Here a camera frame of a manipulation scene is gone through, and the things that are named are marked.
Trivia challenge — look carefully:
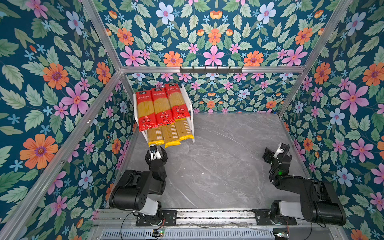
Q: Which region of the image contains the aluminium front rail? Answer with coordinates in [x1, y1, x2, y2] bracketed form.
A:
[91, 208, 333, 231]

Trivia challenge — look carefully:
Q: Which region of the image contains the black wall hook rail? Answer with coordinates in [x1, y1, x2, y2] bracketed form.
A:
[179, 66, 243, 75]

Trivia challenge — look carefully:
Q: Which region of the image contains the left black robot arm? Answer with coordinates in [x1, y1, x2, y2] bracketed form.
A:
[109, 145, 168, 218]

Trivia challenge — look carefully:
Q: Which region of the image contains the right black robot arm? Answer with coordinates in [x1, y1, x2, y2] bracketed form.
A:
[263, 144, 347, 226]

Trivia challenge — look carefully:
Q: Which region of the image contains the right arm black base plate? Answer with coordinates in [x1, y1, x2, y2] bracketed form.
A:
[252, 209, 297, 226]

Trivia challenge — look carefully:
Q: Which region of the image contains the yellow pasta bag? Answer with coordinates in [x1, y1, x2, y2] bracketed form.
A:
[161, 124, 181, 148]
[175, 119, 195, 142]
[147, 127, 165, 147]

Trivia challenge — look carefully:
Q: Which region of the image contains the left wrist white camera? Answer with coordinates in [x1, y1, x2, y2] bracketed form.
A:
[150, 145, 162, 161]

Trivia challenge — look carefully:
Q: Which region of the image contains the wrist white camera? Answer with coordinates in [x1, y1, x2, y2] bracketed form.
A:
[150, 145, 162, 161]
[274, 143, 291, 159]

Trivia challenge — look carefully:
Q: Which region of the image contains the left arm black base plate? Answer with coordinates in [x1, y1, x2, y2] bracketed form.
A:
[136, 210, 178, 228]

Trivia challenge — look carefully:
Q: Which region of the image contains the red spaghetti bag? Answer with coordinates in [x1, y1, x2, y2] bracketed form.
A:
[165, 84, 190, 120]
[151, 88, 175, 127]
[137, 91, 158, 131]

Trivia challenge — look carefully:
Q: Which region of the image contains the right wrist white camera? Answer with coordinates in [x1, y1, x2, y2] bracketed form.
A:
[274, 143, 291, 159]

